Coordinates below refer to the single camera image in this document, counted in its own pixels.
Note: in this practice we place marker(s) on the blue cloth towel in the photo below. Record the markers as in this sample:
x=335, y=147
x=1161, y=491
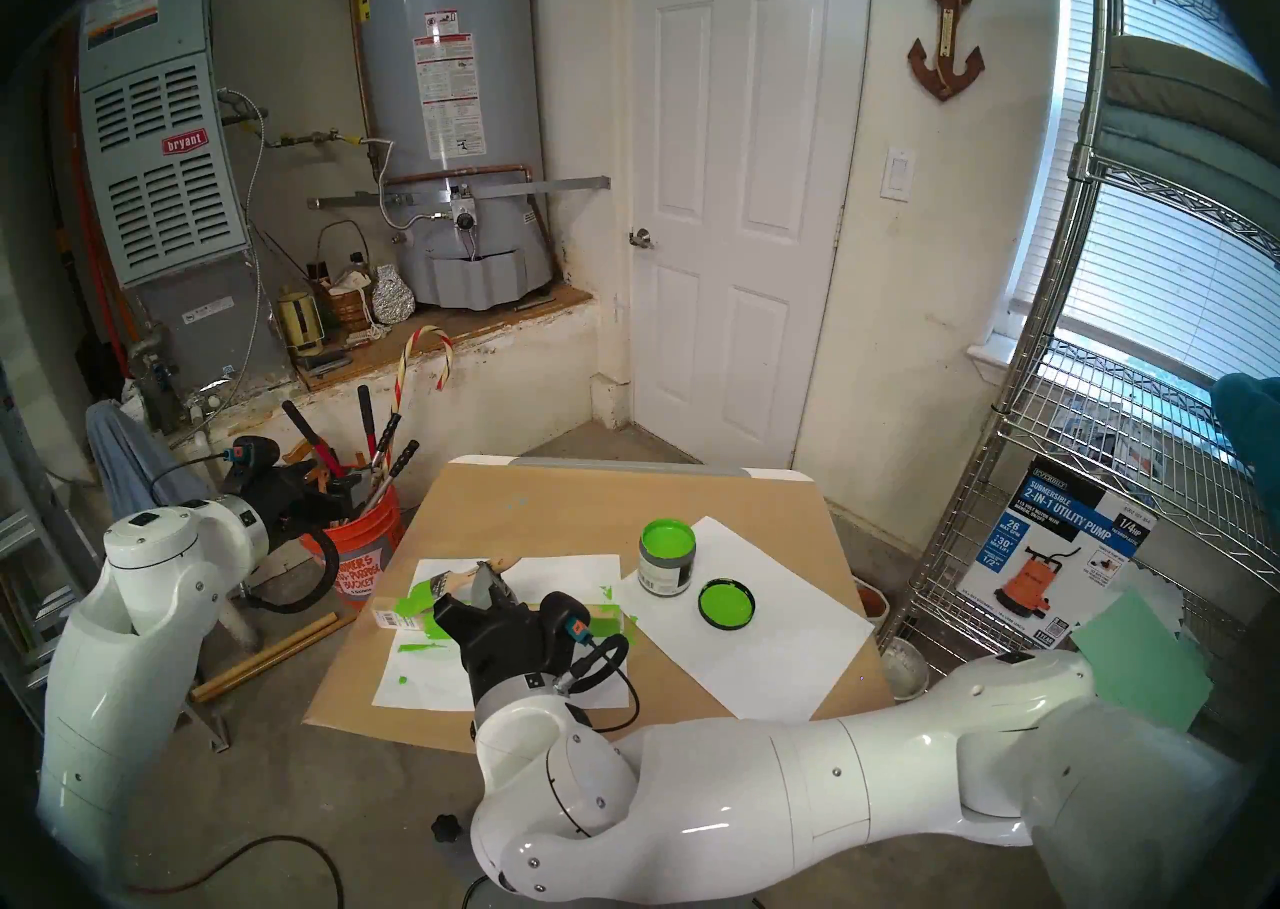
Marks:
x=125, y=457

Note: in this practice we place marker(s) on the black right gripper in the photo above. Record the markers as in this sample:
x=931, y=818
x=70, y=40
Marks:
x=520, y=652

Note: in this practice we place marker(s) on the white tray with clay pot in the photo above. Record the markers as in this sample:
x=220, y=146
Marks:
x=870, y=602

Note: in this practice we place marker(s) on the black paint can lid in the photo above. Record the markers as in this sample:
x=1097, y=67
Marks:
x=726, y=605

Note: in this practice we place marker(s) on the dark green cushion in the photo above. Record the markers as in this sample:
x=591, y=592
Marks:
x=1200, y=87

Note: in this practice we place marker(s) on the wooden sticks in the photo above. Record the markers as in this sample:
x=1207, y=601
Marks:
x=270, y=652

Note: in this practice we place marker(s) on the white light switch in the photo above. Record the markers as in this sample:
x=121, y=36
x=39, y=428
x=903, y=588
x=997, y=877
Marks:
x=897, y=175

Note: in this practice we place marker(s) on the gray water heater tank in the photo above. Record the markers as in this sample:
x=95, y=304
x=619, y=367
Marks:
x=450, y=117

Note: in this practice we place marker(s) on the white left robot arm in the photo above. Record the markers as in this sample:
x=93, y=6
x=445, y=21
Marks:
x=130, y=637

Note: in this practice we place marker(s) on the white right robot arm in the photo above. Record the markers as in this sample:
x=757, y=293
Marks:
x=800, y=797

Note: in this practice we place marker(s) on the white panel door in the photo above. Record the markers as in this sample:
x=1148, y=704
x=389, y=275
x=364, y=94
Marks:
x=745, y=197

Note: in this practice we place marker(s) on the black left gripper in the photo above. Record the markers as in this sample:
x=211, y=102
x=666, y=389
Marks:
x=290, y=502

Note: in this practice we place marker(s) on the striped candy cane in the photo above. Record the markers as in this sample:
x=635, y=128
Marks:
x=443, y=347

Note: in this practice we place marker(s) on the wood topped heater ledge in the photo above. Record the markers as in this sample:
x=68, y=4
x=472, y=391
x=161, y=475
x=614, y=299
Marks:
x=430, y=332

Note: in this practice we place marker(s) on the brown kraft paper cover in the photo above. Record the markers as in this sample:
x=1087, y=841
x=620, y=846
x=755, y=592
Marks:
x=560, y=507

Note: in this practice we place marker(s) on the teal fabric item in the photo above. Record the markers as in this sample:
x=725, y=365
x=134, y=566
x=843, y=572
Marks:
x=1250, y=427

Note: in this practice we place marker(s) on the metal bowl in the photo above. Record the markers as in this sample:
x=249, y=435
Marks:
x=904, y=669

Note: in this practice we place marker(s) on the teal gray cushion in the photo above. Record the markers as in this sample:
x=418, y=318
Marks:
x=1170, y=162

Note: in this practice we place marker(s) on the green painted wood plank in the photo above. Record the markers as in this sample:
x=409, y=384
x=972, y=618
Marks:
x=610, y=627

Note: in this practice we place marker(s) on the open green paint can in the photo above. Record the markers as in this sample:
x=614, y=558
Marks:
x=666, y=557

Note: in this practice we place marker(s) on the silver door knob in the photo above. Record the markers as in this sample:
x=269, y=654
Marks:
x=640, y=239

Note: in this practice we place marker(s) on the white paper sheet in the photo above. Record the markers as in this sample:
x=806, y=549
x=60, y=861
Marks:
x=420, y=682
x=790, y=647

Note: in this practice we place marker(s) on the light green paper sheet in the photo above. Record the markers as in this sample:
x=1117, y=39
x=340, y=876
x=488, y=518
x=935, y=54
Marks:
x=1140, y=657

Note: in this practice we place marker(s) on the gray bryant furnace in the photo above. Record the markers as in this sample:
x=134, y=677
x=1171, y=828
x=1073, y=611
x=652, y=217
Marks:
x=165, y=167

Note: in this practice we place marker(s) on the utility pump box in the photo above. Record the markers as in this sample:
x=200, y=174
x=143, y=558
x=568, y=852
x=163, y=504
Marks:
x=1050, y=547

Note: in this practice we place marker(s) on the orange plastic bucket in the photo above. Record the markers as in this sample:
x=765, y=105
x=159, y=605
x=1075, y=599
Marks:
x=370, y=557

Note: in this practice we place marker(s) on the foil wrapped object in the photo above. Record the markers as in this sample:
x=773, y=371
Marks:
x=392, y=297

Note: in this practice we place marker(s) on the white window blinds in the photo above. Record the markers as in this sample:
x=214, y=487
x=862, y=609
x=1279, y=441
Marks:
x=1150, y=287

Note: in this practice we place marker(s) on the rusty anchor wall decoration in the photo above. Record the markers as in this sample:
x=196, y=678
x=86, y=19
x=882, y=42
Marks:
x=945, y=67

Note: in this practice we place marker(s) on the yellow jug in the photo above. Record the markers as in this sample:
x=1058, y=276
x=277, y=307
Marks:
x=298, y=322

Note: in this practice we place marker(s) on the metal ladder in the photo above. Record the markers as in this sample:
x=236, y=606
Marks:
x=25, y=567

